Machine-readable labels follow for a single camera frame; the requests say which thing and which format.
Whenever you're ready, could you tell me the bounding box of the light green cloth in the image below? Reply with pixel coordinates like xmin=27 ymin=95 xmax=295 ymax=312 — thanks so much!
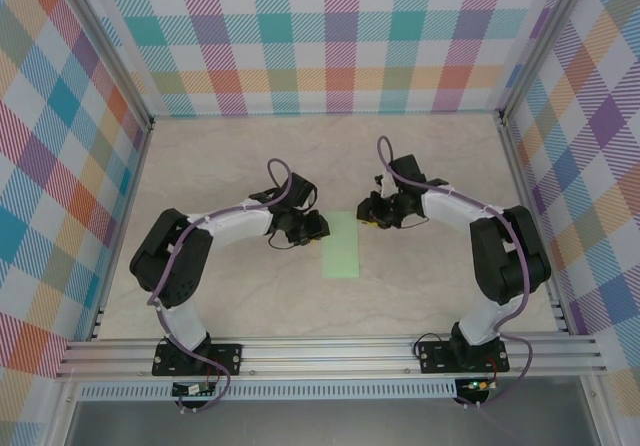
xmin=320 ymin=210 xmax=362 ymax=281

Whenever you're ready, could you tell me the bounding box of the grey metal shelf plate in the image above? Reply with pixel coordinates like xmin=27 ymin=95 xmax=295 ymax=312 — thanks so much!
xmin=64 ymin=399 xmax=601 ymax=446

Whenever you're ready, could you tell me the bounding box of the small left circuit board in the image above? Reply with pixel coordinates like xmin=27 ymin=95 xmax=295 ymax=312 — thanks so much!
xmin=171 ymin=382 xmax=217 ymax=398

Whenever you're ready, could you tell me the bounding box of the aluminium mounting rail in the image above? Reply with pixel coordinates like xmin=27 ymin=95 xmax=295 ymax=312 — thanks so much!
xmin=55 ymin=333 xmax=609 ymax=380

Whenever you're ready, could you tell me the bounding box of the aluminium side rail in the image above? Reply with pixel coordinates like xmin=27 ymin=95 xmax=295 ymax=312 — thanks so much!
xmin=497 ymin=113 xmax=571 ymax=337
xmin=87 ymin=123 xmax=154 ymax=342

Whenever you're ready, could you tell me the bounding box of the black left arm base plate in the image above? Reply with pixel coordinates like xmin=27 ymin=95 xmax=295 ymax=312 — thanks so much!
xmin=152 ymin=343 xmax=244 ymax=378

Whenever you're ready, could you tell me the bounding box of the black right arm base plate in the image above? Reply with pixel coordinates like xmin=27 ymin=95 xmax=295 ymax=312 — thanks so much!
xmin=418 ymin=338 xmax=510 ymax=375

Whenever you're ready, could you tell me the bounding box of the slotted grey cable duct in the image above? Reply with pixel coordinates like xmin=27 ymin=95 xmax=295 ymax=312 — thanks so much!
xmin=78 ymin=379 xmax=459 ymax=401

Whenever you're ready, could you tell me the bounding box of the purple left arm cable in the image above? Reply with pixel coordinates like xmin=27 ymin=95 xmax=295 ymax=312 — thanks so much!
xmin=147 ymin=158 xmax=294 ymax=413

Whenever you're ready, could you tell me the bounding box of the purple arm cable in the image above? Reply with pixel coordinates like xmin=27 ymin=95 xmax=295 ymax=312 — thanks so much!
xmin=376 ymin=135 xmax=532 ymax=410
xmin=147 ymin=158 xmax=294 ymax=413

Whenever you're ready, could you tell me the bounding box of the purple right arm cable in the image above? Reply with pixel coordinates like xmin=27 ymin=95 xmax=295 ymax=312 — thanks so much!
xmin=376 ymin=135 xmax=532 ymax=410

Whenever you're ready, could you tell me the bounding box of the aluminium frame post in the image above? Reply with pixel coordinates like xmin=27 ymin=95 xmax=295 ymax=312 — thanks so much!
xmin=52 ymin=0 xmax=156 ymax=130
xmin=499 ymin=0 xmax=589 ymax=125

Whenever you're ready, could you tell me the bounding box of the aluminium frame leg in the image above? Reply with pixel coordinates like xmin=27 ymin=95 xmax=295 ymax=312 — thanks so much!
xmin=582 ymin=375 xmax=609 ymax=446
xmin=47 ymin=379 xmax=84 ymax=446

